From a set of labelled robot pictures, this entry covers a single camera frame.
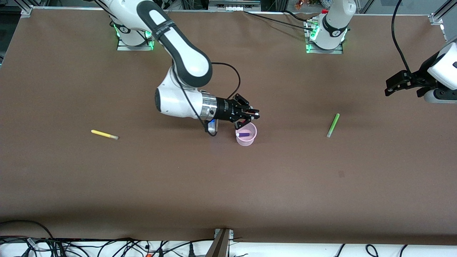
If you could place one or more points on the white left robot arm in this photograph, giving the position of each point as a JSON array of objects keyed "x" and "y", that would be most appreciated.
[{"x": 334, "y": 25}]

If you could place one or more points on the green marker pen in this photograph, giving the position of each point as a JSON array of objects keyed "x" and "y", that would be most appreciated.
[{"x": 333, "y": 125}]

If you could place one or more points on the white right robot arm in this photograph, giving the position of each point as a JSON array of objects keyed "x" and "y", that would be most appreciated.
[{"x": 178, "y": 53}]

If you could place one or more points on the aluminium corner post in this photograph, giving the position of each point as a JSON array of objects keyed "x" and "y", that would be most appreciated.
[
  {"x": 441, "y": 16},
  {"x": 26, "y": 10}
]

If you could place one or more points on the dark blue marker pen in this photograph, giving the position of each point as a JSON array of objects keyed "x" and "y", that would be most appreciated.
[{"x": 244, "y": 135}]

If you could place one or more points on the black power plug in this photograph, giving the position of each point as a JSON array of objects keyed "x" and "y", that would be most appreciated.
[{"x": 191, "y": 250}]

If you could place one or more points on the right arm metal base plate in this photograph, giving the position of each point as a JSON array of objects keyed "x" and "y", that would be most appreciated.
[{"x": 135, "y": 47}]

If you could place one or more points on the aluminium table edge bracket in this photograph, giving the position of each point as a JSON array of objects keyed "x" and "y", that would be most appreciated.
[{"x": 221, "y": 246}]

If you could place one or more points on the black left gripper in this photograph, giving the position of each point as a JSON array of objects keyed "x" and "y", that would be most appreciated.
[{"x": 423, "y": 76}]

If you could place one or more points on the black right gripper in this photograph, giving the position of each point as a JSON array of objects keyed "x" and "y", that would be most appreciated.
[{"x": 225, "y": 109}]

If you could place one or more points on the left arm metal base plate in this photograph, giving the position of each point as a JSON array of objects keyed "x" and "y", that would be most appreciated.
[{"x": 323, "y": 51}]

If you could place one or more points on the pink plastic cup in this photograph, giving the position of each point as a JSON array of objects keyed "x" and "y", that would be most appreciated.
[{"x": 246, "y": 141}]

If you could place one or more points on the yellow marker pen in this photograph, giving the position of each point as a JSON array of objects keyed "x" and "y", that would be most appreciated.
[{"x": 103, "y": 134}]

